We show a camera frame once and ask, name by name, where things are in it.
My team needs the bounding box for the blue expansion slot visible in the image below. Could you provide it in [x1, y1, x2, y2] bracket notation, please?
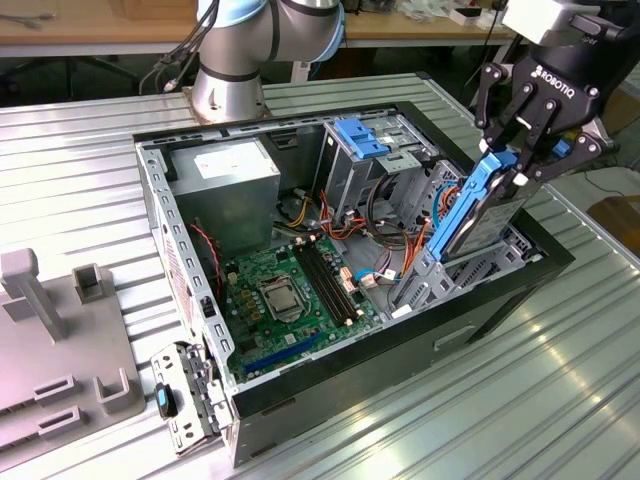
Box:
[243, 333, 322, 377]

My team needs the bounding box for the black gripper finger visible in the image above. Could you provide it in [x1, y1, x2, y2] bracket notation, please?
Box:
[474, 62, 536, 151]
[512, 99, 615, 187]

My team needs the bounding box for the black blue bracket lever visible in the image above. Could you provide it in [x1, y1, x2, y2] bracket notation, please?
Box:
[154, 383, 179, 419]

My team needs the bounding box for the silver expansion slot bracket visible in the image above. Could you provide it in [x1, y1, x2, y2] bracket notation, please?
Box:
[150, 340, 236, 457]

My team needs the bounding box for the grey optical drive cage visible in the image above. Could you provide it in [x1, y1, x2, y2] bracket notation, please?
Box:
[314, 112, 441, 226]

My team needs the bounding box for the brown cardboard box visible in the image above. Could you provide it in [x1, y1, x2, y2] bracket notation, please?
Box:
[599, 82, 640, 144]
[587, 195, 640, 251]

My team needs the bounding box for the black RAM slot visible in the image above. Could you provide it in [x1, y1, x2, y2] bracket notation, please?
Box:
[305, 239, 359, 321]
[299, 241, 354, 324]
[293, 242, 349, 327]
[311, 237, 365, 318]

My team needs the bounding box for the blue data wire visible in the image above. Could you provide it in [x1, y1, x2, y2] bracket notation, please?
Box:
[432, 182, 460, 237]

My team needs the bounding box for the blue plastic drive latch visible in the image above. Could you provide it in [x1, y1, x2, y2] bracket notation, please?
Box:
[335, 118, 395, 160]

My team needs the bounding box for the grey power supply unit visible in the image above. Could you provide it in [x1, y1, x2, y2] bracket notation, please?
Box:
[167, 137, 282, 259]

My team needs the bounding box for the orange wire bundle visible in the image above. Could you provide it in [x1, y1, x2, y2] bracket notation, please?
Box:
[394, 219, 434, 289]
[319, 192, 374, 242]

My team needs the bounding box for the wooden desk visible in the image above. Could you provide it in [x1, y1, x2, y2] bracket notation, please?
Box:
[344, 0, 531, 56]
[0, 0, 201, 59]

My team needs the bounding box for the black open PC case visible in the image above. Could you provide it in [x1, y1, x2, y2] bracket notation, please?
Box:
[132, 99, 576, 469]

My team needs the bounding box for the silver CPU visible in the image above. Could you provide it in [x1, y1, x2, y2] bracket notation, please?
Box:
[264, 287, 299, 316]

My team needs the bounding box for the green motherboard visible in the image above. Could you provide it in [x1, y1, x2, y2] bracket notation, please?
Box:
[222, 234, 386, 384]

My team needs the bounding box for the white connector blue wire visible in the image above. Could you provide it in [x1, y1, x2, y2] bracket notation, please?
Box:
[355, 269, 397, 290]

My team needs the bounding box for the CPU socket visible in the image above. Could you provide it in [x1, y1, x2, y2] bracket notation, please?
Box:
[255, 274, 307, 324]

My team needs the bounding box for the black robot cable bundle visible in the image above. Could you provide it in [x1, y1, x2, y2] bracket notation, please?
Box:
[139, 0, 221, 94]

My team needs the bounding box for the grey parts rack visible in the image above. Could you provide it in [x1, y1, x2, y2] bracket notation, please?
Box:
[0, 247, 149, 454]

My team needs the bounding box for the black case fan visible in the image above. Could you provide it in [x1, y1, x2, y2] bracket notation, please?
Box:
[191, 217, 225, 307]

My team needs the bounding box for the hard disk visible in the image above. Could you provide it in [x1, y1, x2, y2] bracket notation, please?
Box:
[427, 149, 546, 264]

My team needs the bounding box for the grey metal disk bay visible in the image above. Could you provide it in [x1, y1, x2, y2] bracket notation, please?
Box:
[387, 159, 546, 321]

